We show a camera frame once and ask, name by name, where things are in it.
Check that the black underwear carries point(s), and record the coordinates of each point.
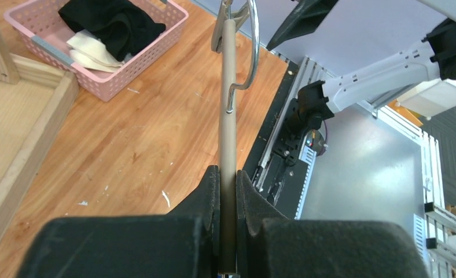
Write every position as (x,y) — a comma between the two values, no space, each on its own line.
(121,26)

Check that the grey underwear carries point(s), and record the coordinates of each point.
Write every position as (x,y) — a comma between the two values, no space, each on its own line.
(89,52)

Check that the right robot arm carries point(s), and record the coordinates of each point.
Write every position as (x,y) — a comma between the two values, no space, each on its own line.
(432,57)

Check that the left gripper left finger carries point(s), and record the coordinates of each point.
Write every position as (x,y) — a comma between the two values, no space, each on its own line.
(181,243)

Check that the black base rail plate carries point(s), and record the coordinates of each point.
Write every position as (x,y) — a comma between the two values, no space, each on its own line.
(280,165)

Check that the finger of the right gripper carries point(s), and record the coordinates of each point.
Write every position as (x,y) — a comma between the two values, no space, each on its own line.
(304,19)

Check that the pink plastic basket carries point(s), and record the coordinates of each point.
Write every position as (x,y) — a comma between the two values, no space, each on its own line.
(45,34)

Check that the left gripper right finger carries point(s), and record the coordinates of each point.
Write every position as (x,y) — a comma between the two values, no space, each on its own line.
(271,245)

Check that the wooden clothes rack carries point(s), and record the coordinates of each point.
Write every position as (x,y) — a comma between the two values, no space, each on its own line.
(35,98)

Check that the wooden hanger of blue underwear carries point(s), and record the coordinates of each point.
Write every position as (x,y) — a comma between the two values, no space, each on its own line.
(223,41)

